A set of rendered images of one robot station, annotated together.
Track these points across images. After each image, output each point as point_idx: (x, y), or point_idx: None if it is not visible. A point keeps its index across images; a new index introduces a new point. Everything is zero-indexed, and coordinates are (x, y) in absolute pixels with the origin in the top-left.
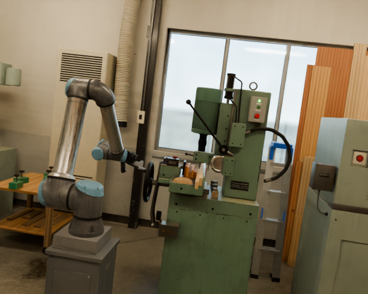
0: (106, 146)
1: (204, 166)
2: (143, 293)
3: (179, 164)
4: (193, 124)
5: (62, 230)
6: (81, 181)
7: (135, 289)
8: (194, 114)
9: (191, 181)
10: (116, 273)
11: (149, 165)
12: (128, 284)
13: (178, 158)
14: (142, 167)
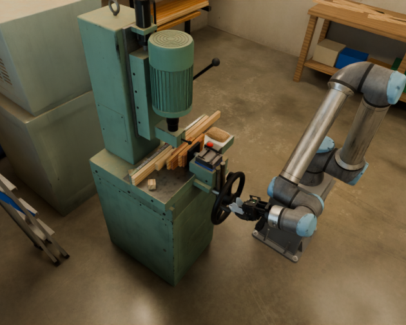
0: (303, 196)
1: (155, 153)
2: (211, 267)
3: (194, 160)
4: (191, 98)
5: (328, 180)
6: (329, 144)
7: (216, 278)
8: (192, 84)
9: (209, 129)
10: (225, 321)
11: (238, 171)
12: (220, 290)
13: (196, 156)
14: (231, 209)
